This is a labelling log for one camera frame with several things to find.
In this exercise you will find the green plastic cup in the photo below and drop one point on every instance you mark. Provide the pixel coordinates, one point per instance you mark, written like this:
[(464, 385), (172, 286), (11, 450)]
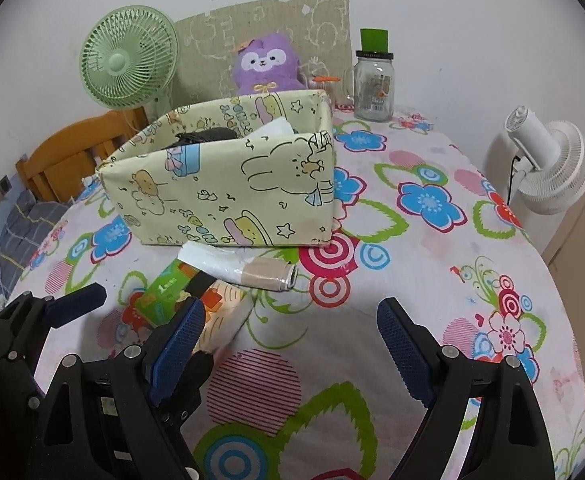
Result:
[(374, 40)]

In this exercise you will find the green patterned wall mat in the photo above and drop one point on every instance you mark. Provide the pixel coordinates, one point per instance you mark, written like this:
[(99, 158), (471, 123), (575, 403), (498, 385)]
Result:
[(282, 15)]

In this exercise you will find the gray plaid blanket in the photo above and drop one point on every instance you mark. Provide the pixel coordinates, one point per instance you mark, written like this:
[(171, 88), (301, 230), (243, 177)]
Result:
[(22, 240)]

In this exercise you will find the wooden chair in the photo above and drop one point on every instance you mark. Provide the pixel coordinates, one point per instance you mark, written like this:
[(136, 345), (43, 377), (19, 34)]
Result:
[(72, 155)]

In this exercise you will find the white clip fan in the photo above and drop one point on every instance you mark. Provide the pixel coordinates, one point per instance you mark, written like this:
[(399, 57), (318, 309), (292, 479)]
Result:
[(537, 135)]

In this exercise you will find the gray cloth pouch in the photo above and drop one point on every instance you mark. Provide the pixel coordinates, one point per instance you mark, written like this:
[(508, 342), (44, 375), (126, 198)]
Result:
[(202, 137)]

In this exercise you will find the green desk fan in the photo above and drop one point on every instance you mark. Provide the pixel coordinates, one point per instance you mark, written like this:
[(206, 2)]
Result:
[(117, 62)]

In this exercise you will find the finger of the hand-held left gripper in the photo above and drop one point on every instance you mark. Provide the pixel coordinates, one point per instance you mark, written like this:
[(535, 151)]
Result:
[(77, 302), (195, 375)]

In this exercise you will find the white tube with silver cap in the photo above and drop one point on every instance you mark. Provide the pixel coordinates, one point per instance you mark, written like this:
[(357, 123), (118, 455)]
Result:
[(262, 275)]

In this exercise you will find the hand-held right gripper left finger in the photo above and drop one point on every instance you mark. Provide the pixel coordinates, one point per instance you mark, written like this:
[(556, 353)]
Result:
[(177, 350)]

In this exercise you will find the wall outlet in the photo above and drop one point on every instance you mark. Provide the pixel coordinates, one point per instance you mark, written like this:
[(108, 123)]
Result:
[(3, 185)]

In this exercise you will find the green and orange tissue packet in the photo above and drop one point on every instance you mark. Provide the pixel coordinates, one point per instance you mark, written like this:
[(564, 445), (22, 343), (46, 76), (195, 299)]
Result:
[(167, 300)]

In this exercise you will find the toothpick holder orange lid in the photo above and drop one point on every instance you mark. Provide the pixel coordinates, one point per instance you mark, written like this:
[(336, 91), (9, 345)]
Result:
[(325, 78)]

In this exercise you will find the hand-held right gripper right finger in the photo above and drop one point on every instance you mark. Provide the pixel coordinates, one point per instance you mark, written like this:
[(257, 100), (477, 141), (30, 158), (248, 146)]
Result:
[(402, 355)]

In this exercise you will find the purple plush toy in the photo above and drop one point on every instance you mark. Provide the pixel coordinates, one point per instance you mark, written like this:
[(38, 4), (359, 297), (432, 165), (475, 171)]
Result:
[(267, 57)]

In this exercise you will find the glass jar with black lid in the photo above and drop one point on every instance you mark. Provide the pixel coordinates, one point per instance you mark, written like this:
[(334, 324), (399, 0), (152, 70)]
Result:
[(372, 90)]

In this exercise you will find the yellow patterned storage box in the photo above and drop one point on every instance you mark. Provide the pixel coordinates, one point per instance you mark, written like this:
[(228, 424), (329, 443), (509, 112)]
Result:
[(222, 195)]

